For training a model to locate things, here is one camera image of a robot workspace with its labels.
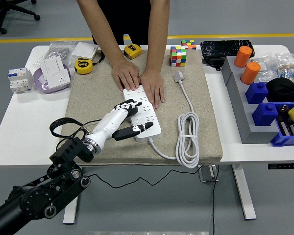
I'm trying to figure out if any metal bracket under table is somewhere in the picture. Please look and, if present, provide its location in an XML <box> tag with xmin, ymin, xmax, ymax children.
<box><xmin>197</xmin><ymin>164</ymin><xmax>219</xmax><ymax>183</ymax></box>

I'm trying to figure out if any black hanging cable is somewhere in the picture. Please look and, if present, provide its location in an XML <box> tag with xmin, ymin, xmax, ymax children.
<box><xmin>211</xmin><ymin>164</ymin><xmax>220</xmax><ymax>235</ymax></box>

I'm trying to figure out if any black cloth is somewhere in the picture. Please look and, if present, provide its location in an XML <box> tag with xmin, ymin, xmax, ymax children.
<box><xmin>265</xmin><ymin>77</ymin><xmax>294</xmax><ymax>103</ymax></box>

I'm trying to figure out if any clear bag of screws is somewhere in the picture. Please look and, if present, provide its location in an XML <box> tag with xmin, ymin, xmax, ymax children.
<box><xmin>33</xmin><ymin>41</ymin><xmax>76</xmax><ymax>67</ymax></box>

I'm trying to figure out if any beige fabric mat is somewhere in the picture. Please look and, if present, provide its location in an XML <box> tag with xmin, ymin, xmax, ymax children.
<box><xmin>60</xmin><ymin>49</ymin><xmax>223</xmax><ymax>166</ymax></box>

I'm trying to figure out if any clear plastic bag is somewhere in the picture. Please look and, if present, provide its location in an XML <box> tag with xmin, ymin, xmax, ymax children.
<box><xmin>251</xmin><ymin>55</ymin><xmax>279</xmax><ymax>83</ymax></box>

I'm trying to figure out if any grey stepped block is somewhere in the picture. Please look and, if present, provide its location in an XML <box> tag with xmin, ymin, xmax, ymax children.
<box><xmin>221</xmin><ymin>56</ymin><xmax>280</xmax><ymax>144</ymax></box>

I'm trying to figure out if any clear bag of resistors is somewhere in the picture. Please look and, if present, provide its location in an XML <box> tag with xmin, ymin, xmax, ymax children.
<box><xmin>275</xmin><ymin>52</ymin><xmax>294</xmax><ymax>83</ymax></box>

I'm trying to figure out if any white wall socket panel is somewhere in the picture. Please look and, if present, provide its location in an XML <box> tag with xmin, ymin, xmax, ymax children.
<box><xmin>46</xmin><ymin>69</ymin><xmax>71</xmax><ymax>89</ymax></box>

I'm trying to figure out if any black office chair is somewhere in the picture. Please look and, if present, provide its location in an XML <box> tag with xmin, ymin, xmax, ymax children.
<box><xmin>0</xmin><ymin>0</ymin><xmax>41</xmax><ymax>35</ymax></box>

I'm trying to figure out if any purple bowl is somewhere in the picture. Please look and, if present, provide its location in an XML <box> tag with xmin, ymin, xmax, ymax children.
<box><xmin>33</xmin><ymin>63</ymin><xmax>72</xmax><ymax>94</ymax></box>

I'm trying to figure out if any black glossy tray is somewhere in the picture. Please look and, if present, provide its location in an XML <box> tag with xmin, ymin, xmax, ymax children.
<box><xmin>200</xmin><ymin>40</ymin><xmax>256</xmax><ymax>59</ymax></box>

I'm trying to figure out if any blue block with knob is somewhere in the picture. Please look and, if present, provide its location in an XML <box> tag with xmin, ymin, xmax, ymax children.
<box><xmin>245</xmin><ymin>81</ymin><xmax>269</xmax><ymax>105</ymax></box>
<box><xmin>251</xmin><ymin>102</ymin><xmax>279</xmax><ymax>127</ymax></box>

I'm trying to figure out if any person's right hand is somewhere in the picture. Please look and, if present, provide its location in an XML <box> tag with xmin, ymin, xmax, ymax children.
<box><xmin>111</xmin><ymin>60</ymin><xmax>140</xmax><ymax>92</ymax></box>

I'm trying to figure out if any blue plastic bin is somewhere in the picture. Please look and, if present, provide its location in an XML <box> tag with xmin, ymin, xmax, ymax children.
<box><xmin>269</xmin><ymin>101</ymin><xmax>294</xmax><ymax>147</ymax></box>

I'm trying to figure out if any large colourful puzzle cube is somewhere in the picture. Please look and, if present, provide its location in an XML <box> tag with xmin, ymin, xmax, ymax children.
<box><xmin>169</xmin><ymin>45</ymin><xmax>187</xmax><ymax>67</ymax></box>

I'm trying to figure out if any small colourful puzzle cube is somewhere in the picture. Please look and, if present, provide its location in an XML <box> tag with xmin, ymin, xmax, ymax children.
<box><xmin>180</xmin><ymin>39</ymin><xmax>197</xmax><ymax>50</ymax></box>

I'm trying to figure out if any person's left hand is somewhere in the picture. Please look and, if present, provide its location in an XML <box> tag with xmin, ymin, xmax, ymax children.
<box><xmin>138</xmin><ymin>70</ymin><xmax>165</xmax><ymax>110</ymax></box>

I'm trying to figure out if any black tape measure strap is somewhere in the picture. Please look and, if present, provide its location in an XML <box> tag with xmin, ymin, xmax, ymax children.
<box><xmin>92</xmin><ymin>48</ymin><xmax>106</xmax><ymax>66</ymax></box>

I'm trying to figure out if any white power strip cord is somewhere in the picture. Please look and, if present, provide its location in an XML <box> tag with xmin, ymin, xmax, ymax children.
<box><xmin>147</xmin><ymin>70</ymin><xmax>200</xmax><ymax>169</ymax></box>

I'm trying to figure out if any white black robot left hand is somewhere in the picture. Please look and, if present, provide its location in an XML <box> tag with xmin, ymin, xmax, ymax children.
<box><xmin>89</xmin><ymin>98</ymin><xmax>154</xmax><ymax>149</ymax></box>

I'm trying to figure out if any small black device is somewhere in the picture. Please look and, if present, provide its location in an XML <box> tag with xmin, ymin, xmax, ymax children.
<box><xmin>202</xmin><ymin>55</ymin><xmax>225</xmax><ymax>71</ymax></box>

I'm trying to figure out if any round yellow tape measure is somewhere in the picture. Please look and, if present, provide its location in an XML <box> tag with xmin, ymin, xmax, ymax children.
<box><xmin>73</xmin><ymin>58</ymin><xmax>93</xmax><ymax>75</ymax></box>

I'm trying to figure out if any orange cylinder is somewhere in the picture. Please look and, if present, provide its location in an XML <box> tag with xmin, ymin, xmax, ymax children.
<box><xmin>240</xmin><ymin>61</ymin><xmax>261</xmax><ymax>85</ymax></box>
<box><xmin>233</xmin><ymin>46</ymin><xmax>253</xmax><ymax>69</ymax></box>

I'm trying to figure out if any white power strip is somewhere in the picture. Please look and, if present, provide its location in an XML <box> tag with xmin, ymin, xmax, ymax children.
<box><xmin>122</xmin><ymin>85</ymin><xmax>162</xmax><ymax>143</ymax></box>

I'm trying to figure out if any black table control panel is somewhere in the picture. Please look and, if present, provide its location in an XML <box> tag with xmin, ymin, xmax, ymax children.
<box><xmin>268</xmin><ymin>163</ymin><xmax>294</xmax><ymax>170</ymax></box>

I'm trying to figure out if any white flat switch box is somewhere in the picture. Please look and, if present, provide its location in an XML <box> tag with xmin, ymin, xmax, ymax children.
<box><xmin>71</xmin><ymin>42</ymin><xmax>98</xmax><ymax>60</ymax></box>

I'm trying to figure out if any white table leg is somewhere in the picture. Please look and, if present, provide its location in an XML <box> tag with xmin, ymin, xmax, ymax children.
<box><xmin>62</xmin><ymin>193</ymin><xmax>79</xmax><ymax>225</ymax></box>
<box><xmin>231</xmin><ymin>164</ymin><xmax>257</xmax><ymax>220</ymax></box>

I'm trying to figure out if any white circuit breaker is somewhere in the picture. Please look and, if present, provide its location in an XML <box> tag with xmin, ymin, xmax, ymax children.
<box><xmin>7</xmin><ymin>68</ymin><xmax>34</xmax><ymax>94</ymax></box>

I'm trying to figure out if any thin black adapter cord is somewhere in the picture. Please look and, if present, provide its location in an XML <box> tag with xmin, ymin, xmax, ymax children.
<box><xmin>82</xmin><ymin>118</ymin><xmax>203</xmax><ymax>188</ymax></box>

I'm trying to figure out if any square yellow tape measure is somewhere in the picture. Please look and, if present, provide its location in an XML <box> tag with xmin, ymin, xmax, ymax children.
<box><xmin>123</xmin><ymin>43</ymin><xmax>143</xmax><ymax>60</ymax></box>

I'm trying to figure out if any white wall switch panel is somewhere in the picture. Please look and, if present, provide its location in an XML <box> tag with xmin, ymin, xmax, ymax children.
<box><xmin>43</xmin><ymin>56</ymin><xmax>64</xmax><ymax>79</ymax></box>

